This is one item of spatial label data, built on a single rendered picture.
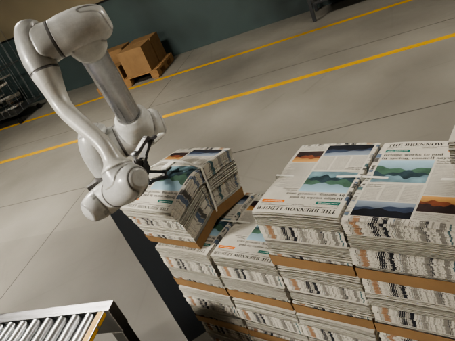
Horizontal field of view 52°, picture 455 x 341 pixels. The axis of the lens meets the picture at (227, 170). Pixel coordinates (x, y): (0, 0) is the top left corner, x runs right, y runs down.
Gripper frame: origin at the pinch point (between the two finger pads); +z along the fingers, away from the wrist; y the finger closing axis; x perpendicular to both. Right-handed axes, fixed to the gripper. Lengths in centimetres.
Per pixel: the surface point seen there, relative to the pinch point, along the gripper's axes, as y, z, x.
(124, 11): -9, 480, -532
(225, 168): 16.5, 12.2, 13.6
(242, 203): 33.5, 11.6, 15.9
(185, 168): 8.8, -0.4, 6.4
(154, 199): 11.6, -16.7, 2.1
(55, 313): 40, -57, -34
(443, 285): 32, -18, 99
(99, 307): 39, -49, -14
